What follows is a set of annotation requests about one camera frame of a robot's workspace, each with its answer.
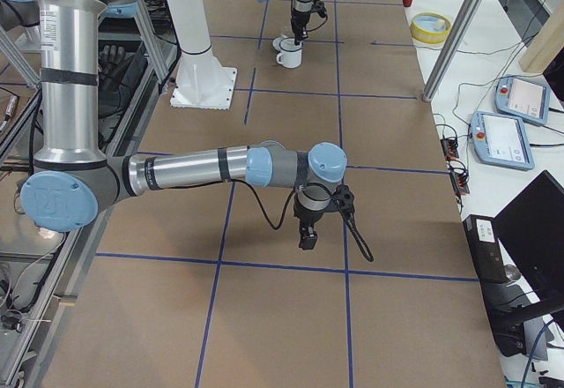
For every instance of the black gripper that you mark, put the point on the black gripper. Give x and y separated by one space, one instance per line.
309 217
300 21

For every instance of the clear plastic funnel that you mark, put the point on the clear plastic funnel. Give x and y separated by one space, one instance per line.
289 44

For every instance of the white enamel cup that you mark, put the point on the white enamel cup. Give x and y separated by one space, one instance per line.
289 55

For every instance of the yellow tape roll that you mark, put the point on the yellow tape roll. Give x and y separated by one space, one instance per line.
430 27

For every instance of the lower orange connector block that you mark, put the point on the lower orange connector block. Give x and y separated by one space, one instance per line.
459 179

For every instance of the orange connector block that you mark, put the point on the orange connector block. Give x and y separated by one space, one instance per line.
450 148
459 179

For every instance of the upper orange connector block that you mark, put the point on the upper orange connector block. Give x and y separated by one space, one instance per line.
450 148

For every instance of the black computer box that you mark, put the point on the black computer box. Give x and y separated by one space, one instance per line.
485 249

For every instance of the near teach pendant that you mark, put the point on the near teach pendant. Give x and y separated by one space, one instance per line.
501 140

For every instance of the teach pendant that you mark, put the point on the teach pendant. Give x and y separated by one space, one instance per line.
501 140
524 98

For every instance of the black monitor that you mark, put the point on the black monitor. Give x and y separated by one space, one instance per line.
530 228

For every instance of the far teach pendant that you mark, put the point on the far teach pendant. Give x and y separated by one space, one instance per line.
524 98

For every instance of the wooden block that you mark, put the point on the wooden block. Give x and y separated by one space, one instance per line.
546 45

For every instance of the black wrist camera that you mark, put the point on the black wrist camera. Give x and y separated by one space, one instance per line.
319 8
343 200

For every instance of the white camera pillar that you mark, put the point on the white camera pillar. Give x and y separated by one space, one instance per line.
201 81

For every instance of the aluminium frame post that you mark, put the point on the aluminium frame post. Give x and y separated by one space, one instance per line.
460 26

